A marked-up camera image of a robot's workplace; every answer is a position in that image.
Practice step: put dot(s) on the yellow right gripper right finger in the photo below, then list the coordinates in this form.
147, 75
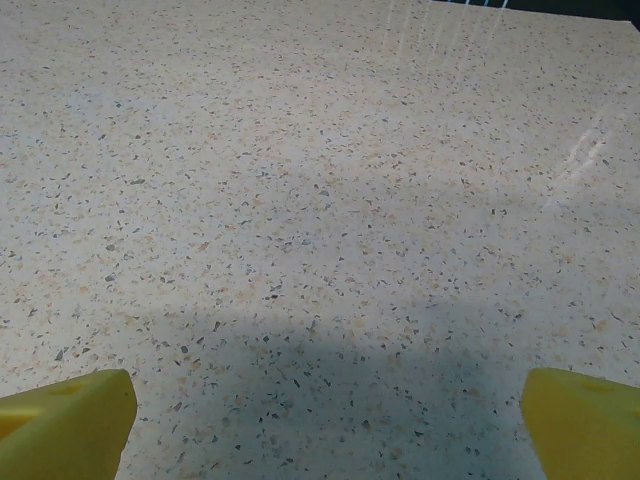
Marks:
585, 430

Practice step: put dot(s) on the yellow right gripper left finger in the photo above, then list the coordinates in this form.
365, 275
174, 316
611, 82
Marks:
65, 430

